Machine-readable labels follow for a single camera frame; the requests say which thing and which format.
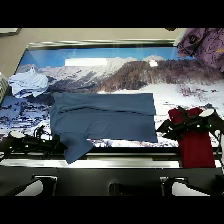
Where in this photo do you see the dark blue T-shirt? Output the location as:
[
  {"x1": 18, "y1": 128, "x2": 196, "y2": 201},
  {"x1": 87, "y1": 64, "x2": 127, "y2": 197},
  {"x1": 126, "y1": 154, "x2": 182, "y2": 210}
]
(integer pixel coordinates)
[{"x1": 48, "y1": 91, "x2": 159, "y2": 165}]

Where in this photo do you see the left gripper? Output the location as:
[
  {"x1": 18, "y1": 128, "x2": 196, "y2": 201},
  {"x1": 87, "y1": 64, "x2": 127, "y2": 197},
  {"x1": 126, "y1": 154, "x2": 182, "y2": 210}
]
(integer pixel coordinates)
[{"x1": 42, "y1": 137, "x2": 68, "y2": 157}]

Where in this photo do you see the silver frame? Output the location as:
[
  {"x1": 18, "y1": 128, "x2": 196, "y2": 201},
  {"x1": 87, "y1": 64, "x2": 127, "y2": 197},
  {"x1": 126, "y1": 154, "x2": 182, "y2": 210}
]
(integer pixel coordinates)
[{"x1": 0, "y1": 151, "x2": 224, "y2": 197}]

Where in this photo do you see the purple patterned garment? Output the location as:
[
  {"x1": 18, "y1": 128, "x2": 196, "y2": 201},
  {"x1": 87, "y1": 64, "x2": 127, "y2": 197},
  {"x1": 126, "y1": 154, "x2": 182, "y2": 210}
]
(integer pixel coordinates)
[{"x1": 176, "y1": 27, "x2": 224, "y2": 77}]

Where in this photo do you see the light blue garment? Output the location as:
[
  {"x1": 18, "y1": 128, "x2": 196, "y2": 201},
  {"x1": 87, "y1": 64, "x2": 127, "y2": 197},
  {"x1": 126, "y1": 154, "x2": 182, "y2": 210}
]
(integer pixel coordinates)
[{"x1": 7, "y1": 65, "x2": 51, "y2": 99}]

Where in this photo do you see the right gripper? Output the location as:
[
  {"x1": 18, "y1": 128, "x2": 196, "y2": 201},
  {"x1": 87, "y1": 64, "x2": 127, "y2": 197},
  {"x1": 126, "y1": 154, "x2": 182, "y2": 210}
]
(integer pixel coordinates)
[{"x1": 155, "y1": 117, "x2": 188, "y2": 142}]

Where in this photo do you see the red garment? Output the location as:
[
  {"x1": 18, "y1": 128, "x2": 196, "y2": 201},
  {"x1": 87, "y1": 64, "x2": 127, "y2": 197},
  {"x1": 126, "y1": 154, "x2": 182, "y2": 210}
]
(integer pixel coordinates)
[{"x1": 167, "y1": 106, "x2": 217, "y2": 169}]

